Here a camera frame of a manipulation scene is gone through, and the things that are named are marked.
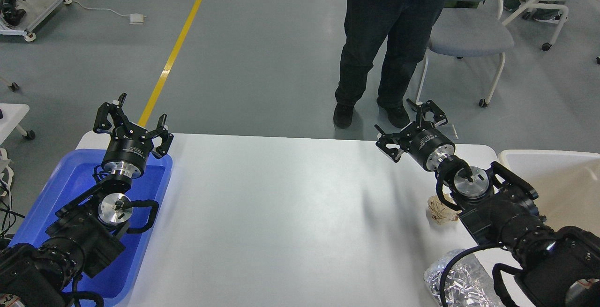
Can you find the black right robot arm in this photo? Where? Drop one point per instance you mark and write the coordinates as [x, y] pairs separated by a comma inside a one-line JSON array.
[[556, 268]]

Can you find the grey chair white frame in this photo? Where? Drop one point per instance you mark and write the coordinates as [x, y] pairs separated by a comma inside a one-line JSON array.
[[472, 32]]

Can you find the blue plastic bin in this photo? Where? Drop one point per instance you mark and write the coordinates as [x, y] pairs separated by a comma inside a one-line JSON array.
[[72, 177]]

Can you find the white side table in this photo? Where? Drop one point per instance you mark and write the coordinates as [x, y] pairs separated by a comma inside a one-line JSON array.
[[11, 117]]

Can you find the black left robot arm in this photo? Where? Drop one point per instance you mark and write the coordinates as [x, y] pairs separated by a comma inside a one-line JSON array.
[[86, 238]]

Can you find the person in dark clothes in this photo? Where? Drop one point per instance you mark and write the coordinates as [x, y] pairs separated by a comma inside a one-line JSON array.
[[405, 27]]

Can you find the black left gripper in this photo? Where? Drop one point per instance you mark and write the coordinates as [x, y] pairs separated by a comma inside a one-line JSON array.
[[129, 149]]

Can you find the white power adapter with cable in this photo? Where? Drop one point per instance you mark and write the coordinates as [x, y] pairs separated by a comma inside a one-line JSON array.
[[133, 19]]

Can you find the white plastic bin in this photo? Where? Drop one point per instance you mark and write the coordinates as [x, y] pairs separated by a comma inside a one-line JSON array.
[[568, 184]]

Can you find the right floor plate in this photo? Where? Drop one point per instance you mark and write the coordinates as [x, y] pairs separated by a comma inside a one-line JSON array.
[[449, 131]]

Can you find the crumpled beige paper ball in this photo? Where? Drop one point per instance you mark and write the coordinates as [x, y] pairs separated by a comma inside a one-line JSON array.
[[439, 213]]

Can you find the silver foil bag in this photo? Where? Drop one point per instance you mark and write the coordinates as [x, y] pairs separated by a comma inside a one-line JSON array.
[[468, 284]]

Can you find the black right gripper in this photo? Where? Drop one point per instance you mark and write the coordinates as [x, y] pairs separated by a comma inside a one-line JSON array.
[[426, 144]]

